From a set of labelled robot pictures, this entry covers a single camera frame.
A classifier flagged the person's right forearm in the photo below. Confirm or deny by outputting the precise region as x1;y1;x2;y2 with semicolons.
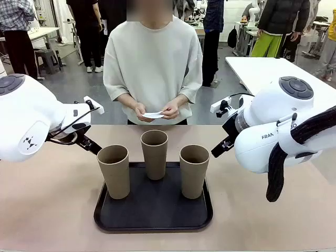
116;93;140;111

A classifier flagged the person in cream sweatshirt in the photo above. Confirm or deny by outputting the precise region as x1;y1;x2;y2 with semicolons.
103;0;203;125

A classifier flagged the white desk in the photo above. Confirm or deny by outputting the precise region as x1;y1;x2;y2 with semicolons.
27;26;61;50

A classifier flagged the large white table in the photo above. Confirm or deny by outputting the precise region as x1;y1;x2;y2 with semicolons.
225;56;336;97

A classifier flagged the person in black puffer jacket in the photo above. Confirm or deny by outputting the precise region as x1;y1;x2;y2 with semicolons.
250;0;311;58

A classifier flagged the person's right hand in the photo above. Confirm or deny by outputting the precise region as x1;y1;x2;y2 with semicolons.
134;102;155;123

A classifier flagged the person in plaid shirt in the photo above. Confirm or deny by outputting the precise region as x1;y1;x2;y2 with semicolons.
0;0;39;80

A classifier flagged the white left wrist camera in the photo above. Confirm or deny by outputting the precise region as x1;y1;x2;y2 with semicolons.
83;96;105;115

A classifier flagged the white background workbench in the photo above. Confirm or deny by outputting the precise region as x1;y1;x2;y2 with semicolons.
233;20;260;57

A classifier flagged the person in yellow top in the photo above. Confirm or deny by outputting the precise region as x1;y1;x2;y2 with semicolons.
314;14;336;81

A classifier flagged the black backpack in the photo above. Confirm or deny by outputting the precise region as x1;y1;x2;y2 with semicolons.
227;25;238;49

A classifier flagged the thin black camera cable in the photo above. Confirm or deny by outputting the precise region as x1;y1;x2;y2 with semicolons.
46;106;101;138
228;92;255;100

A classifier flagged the thin black right camera cable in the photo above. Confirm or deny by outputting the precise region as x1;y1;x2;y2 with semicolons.
228;92;255;100

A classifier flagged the black plastic tray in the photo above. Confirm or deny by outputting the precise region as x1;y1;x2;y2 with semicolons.
93;162;214;232

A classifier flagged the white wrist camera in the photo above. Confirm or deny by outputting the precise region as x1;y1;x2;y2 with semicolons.
210;96;233;118
83;96;105;115

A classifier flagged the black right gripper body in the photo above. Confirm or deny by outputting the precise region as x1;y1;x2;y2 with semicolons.
222;114;240;143

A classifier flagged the person in black clothes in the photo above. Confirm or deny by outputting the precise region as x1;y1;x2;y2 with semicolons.
65;0;104;74

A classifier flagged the tan plastic cup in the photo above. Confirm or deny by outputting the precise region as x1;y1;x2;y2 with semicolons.
179;145;211;200
97;144;130;200
140;130;169;181

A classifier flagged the person in blue patterned shirt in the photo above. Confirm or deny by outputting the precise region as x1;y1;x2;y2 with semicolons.
202;0;224;87

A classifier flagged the person's left forearm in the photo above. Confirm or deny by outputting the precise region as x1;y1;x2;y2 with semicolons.
172;93;189;109

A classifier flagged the person in black printed trousers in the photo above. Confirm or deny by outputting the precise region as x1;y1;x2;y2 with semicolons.
282;31;301;63

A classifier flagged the thin black left camera cable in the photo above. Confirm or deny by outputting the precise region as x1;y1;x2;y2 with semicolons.
46;106;101;138

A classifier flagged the white scalloped paper coaster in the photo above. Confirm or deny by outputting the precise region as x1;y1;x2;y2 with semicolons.
141;111;166;119

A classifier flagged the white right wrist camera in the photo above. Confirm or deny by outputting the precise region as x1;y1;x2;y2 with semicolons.
210;96;233;118

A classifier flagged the person's left hand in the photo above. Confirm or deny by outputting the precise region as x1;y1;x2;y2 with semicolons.
162;104;181;120

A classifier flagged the person in dark jacket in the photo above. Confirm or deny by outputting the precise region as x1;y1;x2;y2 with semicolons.
98;0;129;40

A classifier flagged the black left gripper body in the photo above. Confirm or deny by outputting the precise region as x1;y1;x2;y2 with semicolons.
75;130;92;144

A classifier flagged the grey plastic stool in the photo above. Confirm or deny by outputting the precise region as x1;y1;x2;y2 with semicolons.
34;48;63;76

